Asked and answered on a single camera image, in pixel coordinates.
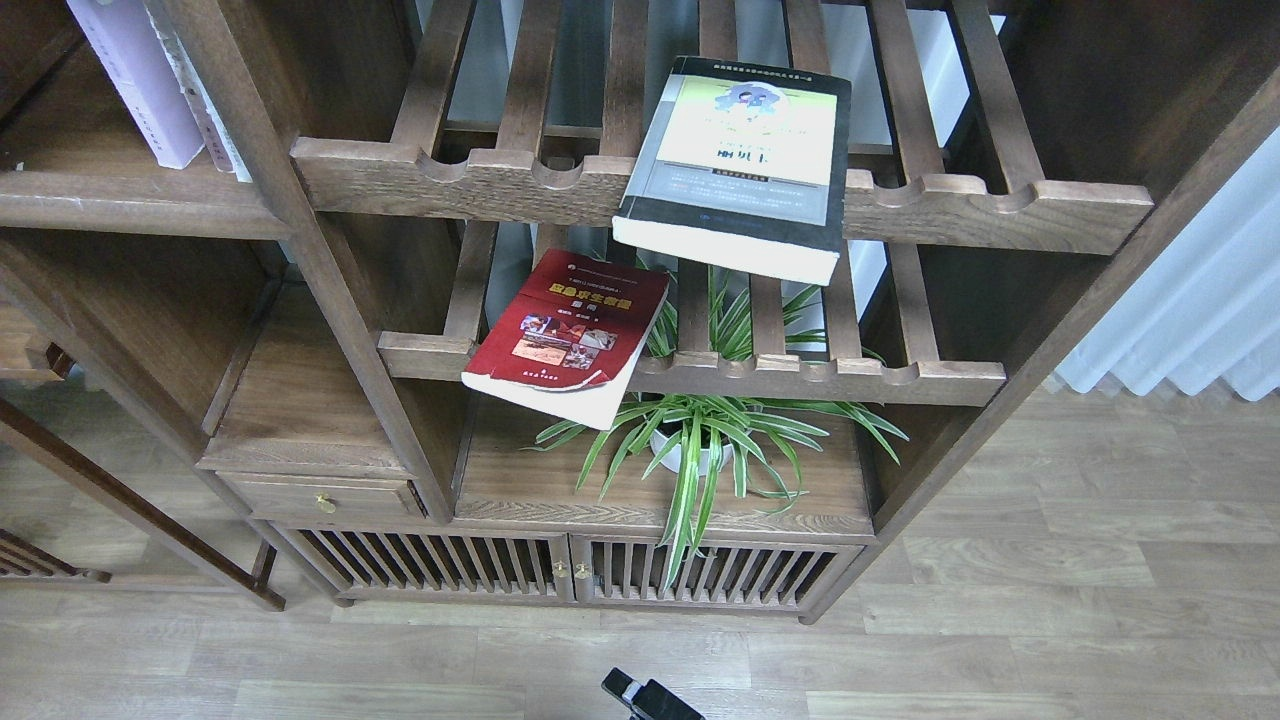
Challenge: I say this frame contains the black yellow-green cover book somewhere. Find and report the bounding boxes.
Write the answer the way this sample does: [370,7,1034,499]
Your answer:
[612,56,851,286]

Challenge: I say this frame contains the red cover book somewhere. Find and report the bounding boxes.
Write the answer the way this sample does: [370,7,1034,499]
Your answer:
[461,249,669,430]

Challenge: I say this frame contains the green spider plant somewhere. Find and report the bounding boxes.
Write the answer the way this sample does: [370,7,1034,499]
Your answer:
[575,269,909,588]

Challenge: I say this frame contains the white curtain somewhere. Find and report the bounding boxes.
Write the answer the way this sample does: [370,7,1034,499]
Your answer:
[1055,135,1279,401]

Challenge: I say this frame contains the white lavender cover book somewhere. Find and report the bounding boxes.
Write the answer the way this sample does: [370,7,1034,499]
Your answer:
[68,1,204,169]

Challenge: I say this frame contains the white standing books on shelf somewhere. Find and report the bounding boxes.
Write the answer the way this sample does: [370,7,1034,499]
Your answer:
[143,1,253,183]

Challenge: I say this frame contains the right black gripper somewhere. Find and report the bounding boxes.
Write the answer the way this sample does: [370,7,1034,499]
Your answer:
[602,667,705,720]

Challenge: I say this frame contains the dark wooden bookshelf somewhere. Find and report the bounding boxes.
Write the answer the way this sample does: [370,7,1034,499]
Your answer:
[3,1,1277,623]

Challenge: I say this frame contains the white plant pot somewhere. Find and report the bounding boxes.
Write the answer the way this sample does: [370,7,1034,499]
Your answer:
[649,424,733,477]

